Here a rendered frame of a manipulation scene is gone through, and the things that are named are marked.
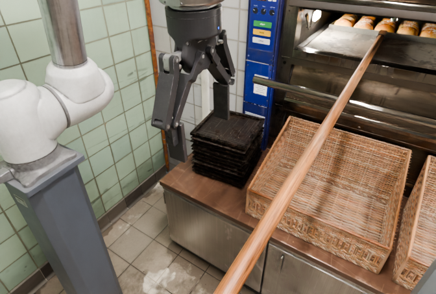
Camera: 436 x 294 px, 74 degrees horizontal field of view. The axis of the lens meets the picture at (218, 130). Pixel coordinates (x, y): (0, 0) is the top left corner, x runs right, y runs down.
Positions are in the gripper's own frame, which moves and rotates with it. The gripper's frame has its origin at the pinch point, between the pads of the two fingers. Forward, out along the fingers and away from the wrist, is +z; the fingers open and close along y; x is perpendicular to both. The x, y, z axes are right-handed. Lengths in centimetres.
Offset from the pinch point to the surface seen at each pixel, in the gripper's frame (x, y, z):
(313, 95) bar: 6, -59, 19
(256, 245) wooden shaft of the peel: 14.0, 6.8, 13.7
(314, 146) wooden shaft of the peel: 15.1, -24.1, 14.3
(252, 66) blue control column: -33, -95, 29
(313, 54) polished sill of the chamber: -4, -97, 19
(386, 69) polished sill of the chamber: 26, -96, 20
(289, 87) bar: -2, -60, 19
